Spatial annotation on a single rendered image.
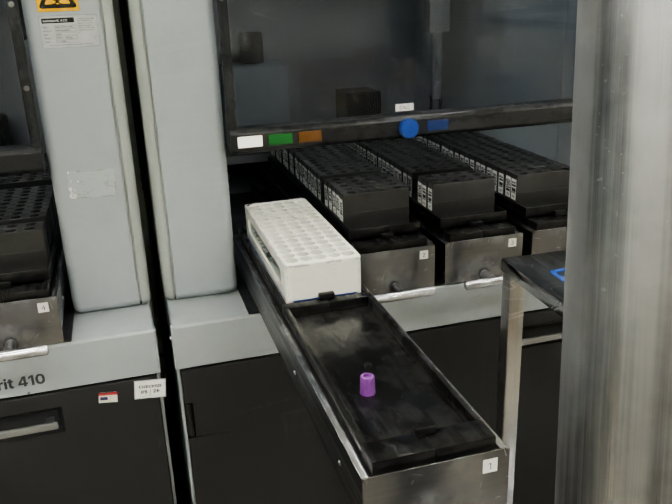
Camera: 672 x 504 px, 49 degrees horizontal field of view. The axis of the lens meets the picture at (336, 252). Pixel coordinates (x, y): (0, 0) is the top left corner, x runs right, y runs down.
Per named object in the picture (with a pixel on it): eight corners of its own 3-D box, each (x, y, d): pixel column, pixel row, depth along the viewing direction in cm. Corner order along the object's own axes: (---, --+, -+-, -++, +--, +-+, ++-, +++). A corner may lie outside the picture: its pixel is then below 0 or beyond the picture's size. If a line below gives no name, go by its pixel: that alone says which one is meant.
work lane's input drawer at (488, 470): (235, 273, 125) (230, 223, 121) (313, 263, 128) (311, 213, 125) (380, 588, 59) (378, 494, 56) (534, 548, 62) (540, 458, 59)
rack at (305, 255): (246, 241, 119) (243, 204, 117) (306, 233, 122) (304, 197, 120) (287, 312, 93) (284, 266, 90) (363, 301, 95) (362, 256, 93)
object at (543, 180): (568, 199, 129) (571, 166, 127) (575, 202, 127) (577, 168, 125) (508, 206, 126) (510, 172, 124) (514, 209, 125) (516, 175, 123)
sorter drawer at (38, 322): (14, 218, 160) (7, 178, 157) (81, 211, 164) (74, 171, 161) (-49, 375, 94) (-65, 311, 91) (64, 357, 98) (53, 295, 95)
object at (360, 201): (405, 219, 122) (405, 184, 119) (410, 223, 120) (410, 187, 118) (338, 228, 118) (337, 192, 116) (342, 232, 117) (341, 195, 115)
